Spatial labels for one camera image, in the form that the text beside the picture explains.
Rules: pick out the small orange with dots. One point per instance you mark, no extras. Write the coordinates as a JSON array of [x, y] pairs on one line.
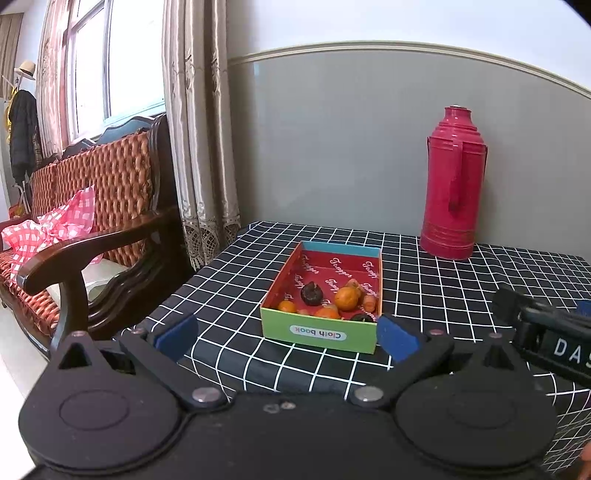
[[287, 306]]

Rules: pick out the wooden sofa with orange cushions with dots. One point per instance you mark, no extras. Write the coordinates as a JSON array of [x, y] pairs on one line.
[[120, 175]]

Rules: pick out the black white grid tablecloth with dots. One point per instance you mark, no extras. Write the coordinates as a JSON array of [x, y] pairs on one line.
[[221, 286]]

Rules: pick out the large orange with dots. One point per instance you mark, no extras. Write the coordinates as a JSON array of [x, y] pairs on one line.
[[346, 298]]

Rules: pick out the medium orange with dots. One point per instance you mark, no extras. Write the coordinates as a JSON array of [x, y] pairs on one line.
[[327, 314]]

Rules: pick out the red cardboard box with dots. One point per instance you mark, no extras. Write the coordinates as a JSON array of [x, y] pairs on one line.
[[323, 334]]

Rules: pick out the peach coloured fruit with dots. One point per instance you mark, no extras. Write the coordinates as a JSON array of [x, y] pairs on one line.
[[369, 302]]

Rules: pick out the red thermos flask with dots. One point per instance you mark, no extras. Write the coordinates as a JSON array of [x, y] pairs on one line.
[[455, 184]]

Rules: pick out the person's right forearm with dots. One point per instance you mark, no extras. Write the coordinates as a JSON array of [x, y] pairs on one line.
[[587, 459]]

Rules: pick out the pink checked cloth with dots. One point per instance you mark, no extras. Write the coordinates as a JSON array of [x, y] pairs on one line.
[[51, 226]]

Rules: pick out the black coat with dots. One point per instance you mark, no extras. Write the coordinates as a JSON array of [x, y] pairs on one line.
[[23, 134]]

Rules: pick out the straw hat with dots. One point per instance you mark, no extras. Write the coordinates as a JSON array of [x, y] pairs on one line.
[[25, 70]]

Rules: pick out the white seat cushion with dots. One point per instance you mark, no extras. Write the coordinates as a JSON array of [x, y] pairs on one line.
[[101, 277]]

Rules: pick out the dark mangosteen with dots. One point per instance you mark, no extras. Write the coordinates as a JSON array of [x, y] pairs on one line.
[[311, 292], [361, 317]]

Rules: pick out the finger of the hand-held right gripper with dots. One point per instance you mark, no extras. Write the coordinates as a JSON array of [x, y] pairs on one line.
[[508, 302]]

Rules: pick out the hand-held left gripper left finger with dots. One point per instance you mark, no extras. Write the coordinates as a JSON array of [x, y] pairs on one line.
[[178, 335]]

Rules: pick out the small brown fruit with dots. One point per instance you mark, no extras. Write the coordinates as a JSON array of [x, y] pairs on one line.
[[354, 283]]

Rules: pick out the pink sheer curtain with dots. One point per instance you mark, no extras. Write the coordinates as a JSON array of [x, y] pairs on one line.
[[51, 78]]

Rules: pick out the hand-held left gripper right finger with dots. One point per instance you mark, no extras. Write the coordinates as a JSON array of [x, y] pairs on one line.
[[395, 340]]

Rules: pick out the beige satin curtain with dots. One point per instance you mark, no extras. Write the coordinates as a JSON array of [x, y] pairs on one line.
[[198, 138]]

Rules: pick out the window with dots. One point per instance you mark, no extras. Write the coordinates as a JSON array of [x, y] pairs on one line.
[[124, 55]]

